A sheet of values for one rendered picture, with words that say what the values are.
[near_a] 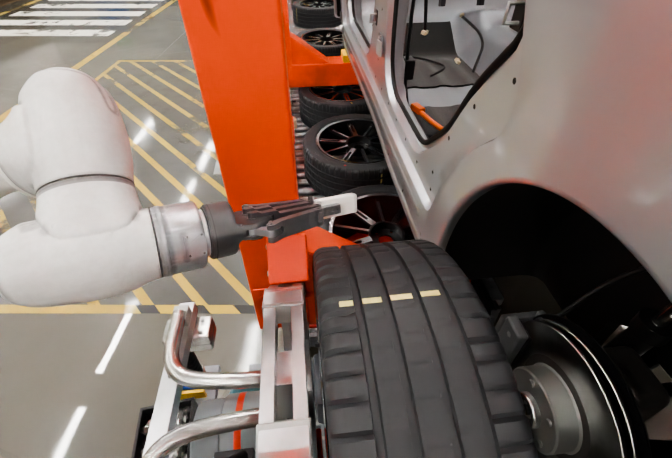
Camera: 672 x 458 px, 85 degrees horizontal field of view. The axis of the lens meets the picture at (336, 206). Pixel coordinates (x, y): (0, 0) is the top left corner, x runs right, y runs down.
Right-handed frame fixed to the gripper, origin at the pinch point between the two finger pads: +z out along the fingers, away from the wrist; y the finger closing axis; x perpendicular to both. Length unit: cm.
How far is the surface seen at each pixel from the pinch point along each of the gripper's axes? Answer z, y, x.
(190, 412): -25, -40, -61
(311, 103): 90, -190, 15
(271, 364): -15.3, 7.2, -18.1
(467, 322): 7.6, 20.4, -12.7
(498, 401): 4.8, 27.6, -18.2
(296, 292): -7.6, -0.7, -13.2
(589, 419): 32, 26, -37
